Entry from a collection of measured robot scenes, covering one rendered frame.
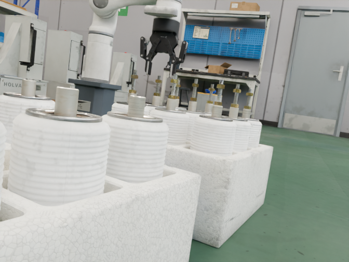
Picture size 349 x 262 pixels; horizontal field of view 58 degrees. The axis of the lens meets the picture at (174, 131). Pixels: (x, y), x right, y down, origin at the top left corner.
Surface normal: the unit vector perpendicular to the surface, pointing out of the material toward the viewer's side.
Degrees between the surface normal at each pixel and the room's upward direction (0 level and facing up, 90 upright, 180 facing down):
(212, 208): 90
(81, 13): 90
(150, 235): 90
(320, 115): 90
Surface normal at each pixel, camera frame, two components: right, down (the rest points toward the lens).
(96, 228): 0.85, 0.18
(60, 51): -0.35, 0.05
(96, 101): 0.40, 0.17
